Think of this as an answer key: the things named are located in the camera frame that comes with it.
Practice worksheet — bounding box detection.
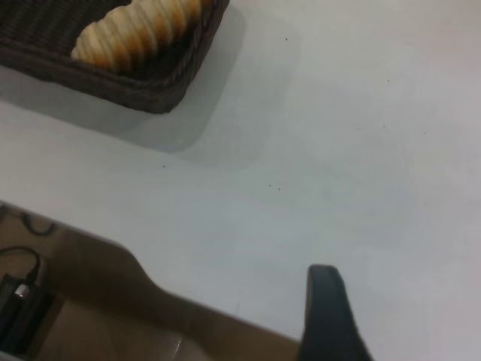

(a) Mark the dark brown wicker basket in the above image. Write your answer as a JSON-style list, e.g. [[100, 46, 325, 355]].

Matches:
[[0, 0, 231, 115]]

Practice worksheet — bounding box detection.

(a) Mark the black cable with silver plug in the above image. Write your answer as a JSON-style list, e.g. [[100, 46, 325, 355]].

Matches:
[[0, 246, 42, 299]]

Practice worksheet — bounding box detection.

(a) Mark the ridged golden bread roll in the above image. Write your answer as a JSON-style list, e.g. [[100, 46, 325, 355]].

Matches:
[[70, 0, 217, 74]]

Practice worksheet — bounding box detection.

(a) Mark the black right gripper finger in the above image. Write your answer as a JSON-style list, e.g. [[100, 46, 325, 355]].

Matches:
[[295, 264, 377, 361]]

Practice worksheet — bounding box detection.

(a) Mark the black looped cable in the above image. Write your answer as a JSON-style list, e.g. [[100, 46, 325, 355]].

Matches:
[[19, 211, 58, 238]]

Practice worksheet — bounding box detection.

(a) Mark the black electronics box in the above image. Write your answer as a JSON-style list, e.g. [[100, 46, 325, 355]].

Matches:
[[0, 273, 57, 359]]

